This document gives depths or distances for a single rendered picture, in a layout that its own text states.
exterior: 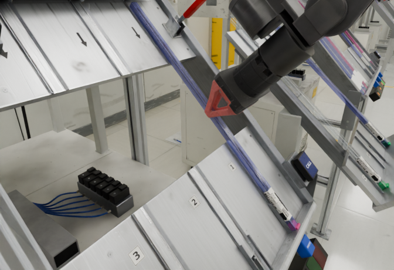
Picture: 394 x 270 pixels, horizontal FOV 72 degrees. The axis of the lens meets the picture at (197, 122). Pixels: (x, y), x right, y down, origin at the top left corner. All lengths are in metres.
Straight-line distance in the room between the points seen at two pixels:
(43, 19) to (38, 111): 1.87
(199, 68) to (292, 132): 0.33
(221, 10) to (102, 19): 0.99
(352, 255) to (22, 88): 1.48
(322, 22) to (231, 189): 0.27
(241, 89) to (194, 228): 0.21
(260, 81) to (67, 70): 0.27
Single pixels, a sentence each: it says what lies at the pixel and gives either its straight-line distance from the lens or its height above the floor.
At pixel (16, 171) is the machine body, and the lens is 0.99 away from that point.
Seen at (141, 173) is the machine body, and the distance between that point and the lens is 0.84.
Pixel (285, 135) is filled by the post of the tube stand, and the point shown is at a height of 0.75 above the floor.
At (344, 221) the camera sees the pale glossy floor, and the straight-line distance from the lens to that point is 1.75.
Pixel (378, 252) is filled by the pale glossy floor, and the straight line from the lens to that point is 1.66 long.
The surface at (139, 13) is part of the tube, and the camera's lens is 0.56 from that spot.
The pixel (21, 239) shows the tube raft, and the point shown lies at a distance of 0.31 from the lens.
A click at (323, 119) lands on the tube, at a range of 0.66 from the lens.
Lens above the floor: 1.09
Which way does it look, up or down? 24 degrees down
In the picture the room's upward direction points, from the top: straight up
